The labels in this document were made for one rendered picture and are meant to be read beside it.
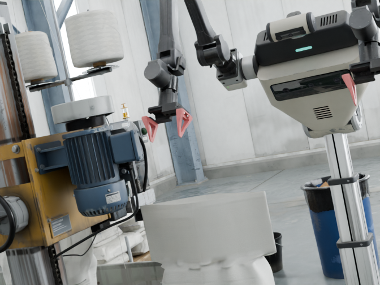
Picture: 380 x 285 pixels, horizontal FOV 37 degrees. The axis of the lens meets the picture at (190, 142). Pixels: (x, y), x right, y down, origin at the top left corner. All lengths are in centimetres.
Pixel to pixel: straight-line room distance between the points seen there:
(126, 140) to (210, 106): 901
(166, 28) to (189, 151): 887
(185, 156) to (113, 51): 896
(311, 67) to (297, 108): 20
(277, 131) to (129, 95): 267
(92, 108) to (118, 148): 14
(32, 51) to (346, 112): 114
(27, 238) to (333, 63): 117
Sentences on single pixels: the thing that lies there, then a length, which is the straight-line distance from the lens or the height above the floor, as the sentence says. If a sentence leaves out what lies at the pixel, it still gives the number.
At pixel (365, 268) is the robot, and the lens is 240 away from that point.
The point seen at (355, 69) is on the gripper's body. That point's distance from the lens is 151.
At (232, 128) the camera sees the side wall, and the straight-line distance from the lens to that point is 1050.
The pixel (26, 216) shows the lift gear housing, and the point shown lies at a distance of 172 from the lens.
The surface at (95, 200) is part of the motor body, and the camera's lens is 165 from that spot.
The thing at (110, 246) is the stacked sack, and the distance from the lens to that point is 483.
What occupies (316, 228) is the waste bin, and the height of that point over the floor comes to 36.
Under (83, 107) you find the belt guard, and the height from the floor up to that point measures 139.
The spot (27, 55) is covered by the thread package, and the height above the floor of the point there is 161.
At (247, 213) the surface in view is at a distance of 187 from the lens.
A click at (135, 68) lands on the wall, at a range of 1017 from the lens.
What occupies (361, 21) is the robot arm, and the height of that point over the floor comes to 145.
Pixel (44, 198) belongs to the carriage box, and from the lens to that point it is 173.
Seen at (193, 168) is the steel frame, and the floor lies 29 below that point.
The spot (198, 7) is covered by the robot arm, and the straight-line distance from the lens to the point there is 205.
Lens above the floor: 132
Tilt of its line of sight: 3 degrees down
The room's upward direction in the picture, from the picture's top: 12 degrees counter-clockwise
